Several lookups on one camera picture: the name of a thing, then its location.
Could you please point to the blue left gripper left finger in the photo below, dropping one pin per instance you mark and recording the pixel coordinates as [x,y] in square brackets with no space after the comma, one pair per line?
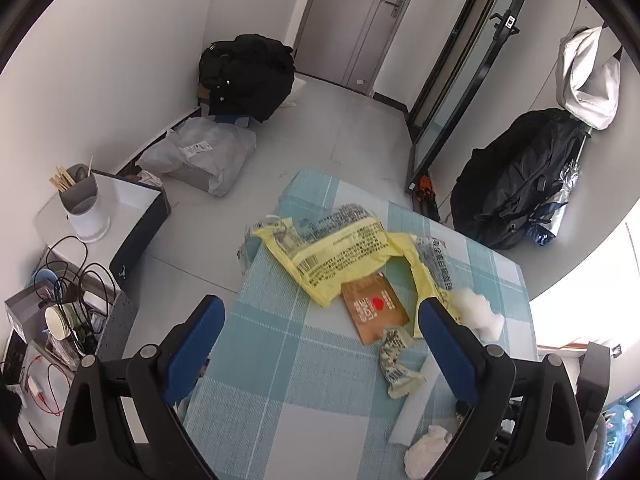
[185,350]

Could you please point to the grey door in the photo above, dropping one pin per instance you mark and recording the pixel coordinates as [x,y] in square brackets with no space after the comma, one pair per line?
[344,42]

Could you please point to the black framed glass door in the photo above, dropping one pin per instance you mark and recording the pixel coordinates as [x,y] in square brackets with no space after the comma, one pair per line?
[481,30]

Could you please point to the large yellow plastic bag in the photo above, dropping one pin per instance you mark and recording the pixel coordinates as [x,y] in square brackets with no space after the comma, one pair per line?
[323,254]

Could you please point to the black bag on floor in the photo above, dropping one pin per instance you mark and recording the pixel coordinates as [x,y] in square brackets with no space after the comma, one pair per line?
[249,76]

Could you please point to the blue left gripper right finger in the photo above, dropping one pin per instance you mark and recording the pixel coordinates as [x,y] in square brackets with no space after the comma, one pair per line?
[455,349]

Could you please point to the white box dark sides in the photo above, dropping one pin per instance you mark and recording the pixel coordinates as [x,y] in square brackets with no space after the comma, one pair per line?
[135,213]

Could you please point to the white paper cup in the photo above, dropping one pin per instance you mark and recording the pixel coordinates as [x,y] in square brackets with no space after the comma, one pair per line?
[59,329]

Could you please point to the grey perforated box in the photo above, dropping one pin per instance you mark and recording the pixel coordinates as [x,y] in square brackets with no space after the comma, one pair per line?
[115,332]

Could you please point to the grey white chopstick holder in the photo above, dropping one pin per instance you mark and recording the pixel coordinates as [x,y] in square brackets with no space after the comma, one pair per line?
[81,200]

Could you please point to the blue floral bedding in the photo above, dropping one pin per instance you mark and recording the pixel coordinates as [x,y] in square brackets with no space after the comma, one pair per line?
[619,425]

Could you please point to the clear white plastic strip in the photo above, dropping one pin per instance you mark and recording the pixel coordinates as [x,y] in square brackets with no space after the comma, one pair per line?
[410,416]

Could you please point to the silver blue folded umbrella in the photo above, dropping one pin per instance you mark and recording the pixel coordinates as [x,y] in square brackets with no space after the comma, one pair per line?
[544,224]

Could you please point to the small yellow plastic bag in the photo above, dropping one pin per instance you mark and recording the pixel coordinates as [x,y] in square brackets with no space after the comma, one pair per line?
[420,271]

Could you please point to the grey plastic parcel bag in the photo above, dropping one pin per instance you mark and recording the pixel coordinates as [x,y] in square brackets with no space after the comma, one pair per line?
[202,153]

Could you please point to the brown sachet with red dot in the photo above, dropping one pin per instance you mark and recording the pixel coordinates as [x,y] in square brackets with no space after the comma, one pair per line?
[373,306]

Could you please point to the green snack wrapper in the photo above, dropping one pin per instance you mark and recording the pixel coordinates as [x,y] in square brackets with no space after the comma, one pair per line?
[401,380]

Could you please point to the white tissue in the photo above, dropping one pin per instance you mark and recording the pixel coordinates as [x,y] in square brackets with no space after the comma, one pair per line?
[424,454]

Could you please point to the white hanging bag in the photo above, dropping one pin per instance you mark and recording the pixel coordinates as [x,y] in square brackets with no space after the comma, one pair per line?
[589,92]

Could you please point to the blue checkered tablecloth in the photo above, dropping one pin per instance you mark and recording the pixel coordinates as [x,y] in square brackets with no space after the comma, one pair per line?
[290,392]

